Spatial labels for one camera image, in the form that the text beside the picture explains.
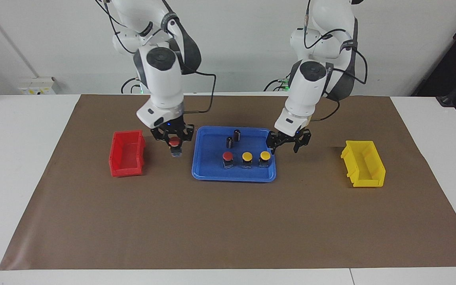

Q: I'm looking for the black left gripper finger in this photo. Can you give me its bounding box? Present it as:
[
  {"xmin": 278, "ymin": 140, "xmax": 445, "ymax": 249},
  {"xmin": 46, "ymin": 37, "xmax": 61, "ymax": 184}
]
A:
[
  {"xmin": 293, "ymin": 130, "xmax": 312, "ymax": 154},
  {"xmin": 266, "ymin": 133, "xmax": 288, "ymax": 155}
]

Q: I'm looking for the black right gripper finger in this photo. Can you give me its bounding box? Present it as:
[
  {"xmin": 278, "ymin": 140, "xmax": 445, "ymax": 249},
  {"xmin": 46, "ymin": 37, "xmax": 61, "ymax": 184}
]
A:
[
  {"xmin": 179, "ymin": 124, "xmax": 195, "ymax": 143},
  {"xmin": 151, "ymin": 127, "xmax": 170, "ymax": 143}
]

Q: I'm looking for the red plastic bin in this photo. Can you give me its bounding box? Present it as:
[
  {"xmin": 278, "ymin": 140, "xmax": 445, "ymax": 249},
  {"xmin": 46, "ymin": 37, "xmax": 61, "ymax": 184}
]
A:
[{"xmin": 108, "ymin": 130, "xmax": 146, "ymax": 177}]

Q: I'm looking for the blue plastic tray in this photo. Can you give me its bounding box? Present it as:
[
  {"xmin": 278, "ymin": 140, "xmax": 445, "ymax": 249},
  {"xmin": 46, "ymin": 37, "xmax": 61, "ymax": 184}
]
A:
[{"xmin": 191, "ymin": 125, "xmax": 277, "ymax": 183}]

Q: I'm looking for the yellow plastic bin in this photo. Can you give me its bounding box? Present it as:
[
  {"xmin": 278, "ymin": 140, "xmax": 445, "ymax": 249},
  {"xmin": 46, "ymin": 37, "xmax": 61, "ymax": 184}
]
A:
[{"xmin": 340, "ymin": 140, "xmax": 387, "ymax": 188}]

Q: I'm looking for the brown table mat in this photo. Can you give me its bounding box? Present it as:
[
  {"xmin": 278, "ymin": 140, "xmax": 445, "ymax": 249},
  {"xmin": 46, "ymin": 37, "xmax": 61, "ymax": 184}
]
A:
[{"xmin": 0, "ymin": 94, "xmax": 456, "ymax": 271}]

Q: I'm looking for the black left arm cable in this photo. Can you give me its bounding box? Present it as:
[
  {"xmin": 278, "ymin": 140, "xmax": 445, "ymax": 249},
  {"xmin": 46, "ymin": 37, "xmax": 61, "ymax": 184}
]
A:
[{"xmin": 309, "ymin": 28, "xmax": 369, "ymax": 122}]

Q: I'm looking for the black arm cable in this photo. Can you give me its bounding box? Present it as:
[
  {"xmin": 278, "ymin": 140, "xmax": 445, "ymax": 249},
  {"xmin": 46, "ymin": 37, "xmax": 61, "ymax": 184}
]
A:
[
  {"xmin": 309, "ymin": 28, "xmax": 369, "ymax": 122},
  {"xmin": 180, "ymin": 69, "xmax": 217, "ymax": 115}
]

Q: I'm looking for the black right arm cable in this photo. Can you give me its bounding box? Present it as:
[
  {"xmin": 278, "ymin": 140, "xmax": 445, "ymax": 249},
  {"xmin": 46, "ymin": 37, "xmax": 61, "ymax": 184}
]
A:
[{"xmin": 180, "ymin": 69, "xmax": 217, "ymax": 115}]

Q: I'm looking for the black base cable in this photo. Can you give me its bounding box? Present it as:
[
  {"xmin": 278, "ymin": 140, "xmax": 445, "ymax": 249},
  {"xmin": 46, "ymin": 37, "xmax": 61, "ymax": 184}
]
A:
[
  {"xmin": 120, "ymin": 77, "xmax": 143, "ymax": 95},
  {"xmin": 263, "ymin": 73, "xmax": 292, "ymax": 92}
]

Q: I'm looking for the white wall socket strip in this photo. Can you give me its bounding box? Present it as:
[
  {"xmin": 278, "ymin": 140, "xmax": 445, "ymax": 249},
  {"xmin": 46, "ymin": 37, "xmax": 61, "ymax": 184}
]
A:
[{"xmin": 18, "ymin": 77, "xmax": 57, "ymax": 95}]

